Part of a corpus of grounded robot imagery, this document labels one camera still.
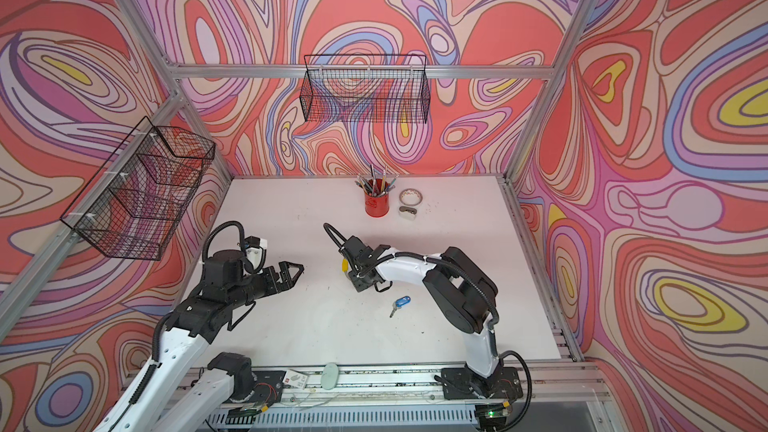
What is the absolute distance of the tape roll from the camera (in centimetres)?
113

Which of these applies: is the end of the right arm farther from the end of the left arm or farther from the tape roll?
the tape roll

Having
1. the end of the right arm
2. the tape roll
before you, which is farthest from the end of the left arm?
the tape roll
